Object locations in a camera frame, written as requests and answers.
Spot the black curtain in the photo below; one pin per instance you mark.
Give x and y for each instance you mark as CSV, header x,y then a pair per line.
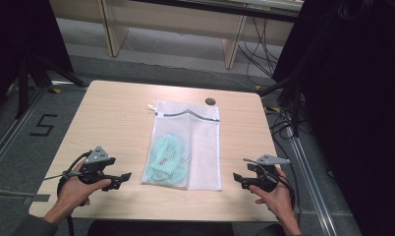
x,y
18,39
356,98

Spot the black metal stand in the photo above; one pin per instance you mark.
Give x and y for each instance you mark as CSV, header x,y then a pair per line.
x,y
22,95

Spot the person's left hand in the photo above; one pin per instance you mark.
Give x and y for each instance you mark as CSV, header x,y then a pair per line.
x,y
74,193

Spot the person's dark clothing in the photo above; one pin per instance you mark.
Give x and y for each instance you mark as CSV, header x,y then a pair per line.
x,y
159,229

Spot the metal floor rail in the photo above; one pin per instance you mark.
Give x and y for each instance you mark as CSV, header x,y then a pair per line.
x,y
311,183
9,137

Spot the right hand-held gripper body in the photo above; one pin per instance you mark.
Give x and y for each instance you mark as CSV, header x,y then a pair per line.
x,y
267,178

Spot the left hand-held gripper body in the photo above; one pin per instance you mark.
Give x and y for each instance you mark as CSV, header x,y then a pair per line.
x,y
95,157

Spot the mint green garment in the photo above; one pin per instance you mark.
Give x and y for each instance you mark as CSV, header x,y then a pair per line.
x,y
167,157

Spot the white mesh laundry bag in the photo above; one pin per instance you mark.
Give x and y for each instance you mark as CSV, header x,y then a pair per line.
x,y
203,147

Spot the person's right hand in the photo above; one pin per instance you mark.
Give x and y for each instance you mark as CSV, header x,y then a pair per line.
x,y
279,201

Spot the light wooden bench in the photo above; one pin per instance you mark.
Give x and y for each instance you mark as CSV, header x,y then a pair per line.
x,y
172,23

